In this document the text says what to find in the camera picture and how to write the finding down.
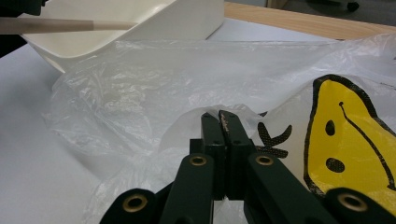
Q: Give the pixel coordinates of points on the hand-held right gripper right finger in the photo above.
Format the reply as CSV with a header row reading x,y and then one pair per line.
x,y
236,140

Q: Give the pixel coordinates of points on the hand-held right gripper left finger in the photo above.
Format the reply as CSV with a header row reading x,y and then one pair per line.
x,y
218,149

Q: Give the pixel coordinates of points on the beige ladle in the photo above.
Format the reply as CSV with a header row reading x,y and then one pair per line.
x,y
62,25

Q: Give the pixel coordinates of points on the clear plastic bag yellow face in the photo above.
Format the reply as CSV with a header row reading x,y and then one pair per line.
x,y
140,87

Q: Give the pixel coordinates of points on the white plastic bin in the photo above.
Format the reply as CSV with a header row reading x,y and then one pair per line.
x,y
124,12

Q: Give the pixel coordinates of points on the wooden table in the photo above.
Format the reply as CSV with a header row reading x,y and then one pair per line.
x,y
295,21

